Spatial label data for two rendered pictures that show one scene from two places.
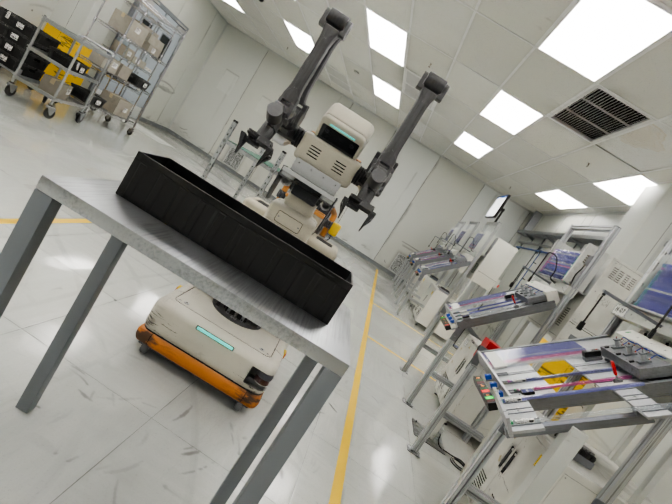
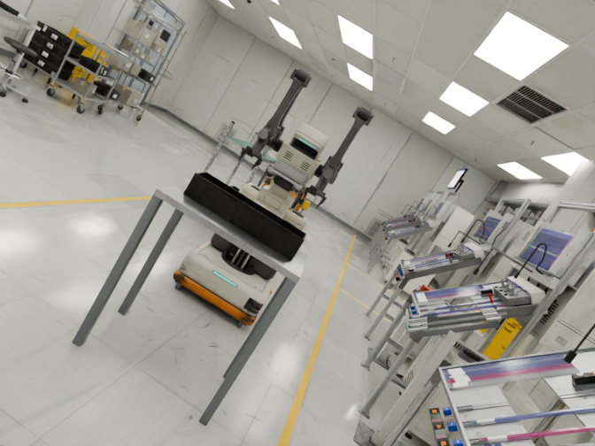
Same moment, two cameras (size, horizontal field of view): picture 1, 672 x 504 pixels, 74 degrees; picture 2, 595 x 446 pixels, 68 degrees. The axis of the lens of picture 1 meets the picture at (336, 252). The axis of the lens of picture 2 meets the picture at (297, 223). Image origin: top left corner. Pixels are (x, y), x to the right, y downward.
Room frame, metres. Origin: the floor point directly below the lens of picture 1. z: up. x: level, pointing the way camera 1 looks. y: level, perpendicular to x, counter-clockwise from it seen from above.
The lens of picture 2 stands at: (-0.91, -0.09, 1.27)
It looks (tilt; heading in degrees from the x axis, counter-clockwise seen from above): 9 degrees down; 2
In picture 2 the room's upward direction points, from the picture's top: 32 degrees clockwise
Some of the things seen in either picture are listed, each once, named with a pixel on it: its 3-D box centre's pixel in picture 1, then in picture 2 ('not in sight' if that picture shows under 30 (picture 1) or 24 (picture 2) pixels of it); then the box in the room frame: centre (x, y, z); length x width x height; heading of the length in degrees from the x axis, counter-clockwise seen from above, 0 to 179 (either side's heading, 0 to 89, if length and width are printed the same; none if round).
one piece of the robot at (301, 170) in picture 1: (305, 192); (283, 182); (1.90, 0.24, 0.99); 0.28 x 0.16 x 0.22; 92
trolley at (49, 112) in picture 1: (64, 72); (90, 75); (5.27, 3.85, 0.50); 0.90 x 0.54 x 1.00; 11
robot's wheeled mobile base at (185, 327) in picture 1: (225, 332); (229, 277); (2.19, 0.25, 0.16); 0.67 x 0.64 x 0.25; 2
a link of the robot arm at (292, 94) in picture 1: (309, 66); (284, 104); (1.73, 0.45, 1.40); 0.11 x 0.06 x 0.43; 92
